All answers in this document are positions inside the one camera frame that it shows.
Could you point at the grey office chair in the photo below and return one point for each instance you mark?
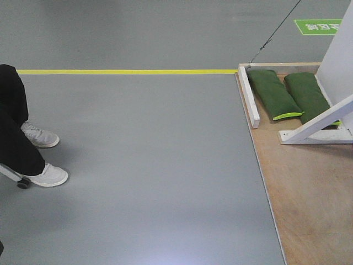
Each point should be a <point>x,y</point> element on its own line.
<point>22,182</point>

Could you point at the green floor sign sticker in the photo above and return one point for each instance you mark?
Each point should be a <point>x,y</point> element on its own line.
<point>318,26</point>

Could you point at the right green sandbag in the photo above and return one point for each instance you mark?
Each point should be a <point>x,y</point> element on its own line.
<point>305,90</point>

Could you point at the front white sneaker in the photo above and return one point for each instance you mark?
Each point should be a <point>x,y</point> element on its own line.
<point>51,176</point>

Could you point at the black robot part at edge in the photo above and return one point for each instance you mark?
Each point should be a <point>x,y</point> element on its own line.
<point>1,248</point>

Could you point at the white wooden edge rail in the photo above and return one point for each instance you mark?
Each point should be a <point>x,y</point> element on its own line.
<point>253,114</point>

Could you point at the person black trouser legs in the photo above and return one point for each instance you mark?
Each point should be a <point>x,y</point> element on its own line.
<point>17,152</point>

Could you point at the left green sandbag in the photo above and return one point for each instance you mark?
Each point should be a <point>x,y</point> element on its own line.
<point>277,101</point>

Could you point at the rear white sneaker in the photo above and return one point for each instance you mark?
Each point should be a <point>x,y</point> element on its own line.
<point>38,137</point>

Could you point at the white sneaker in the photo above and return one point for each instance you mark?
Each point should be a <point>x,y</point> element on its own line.
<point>38,137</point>
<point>51,176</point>

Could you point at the white wooden door frame brace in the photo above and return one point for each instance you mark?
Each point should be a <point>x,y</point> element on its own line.
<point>333,126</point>

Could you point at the green sandbag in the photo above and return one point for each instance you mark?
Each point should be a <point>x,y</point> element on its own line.
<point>305,90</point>
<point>277,101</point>

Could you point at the wooden plywood platform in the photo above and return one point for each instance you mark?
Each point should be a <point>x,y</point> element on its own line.
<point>309,186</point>

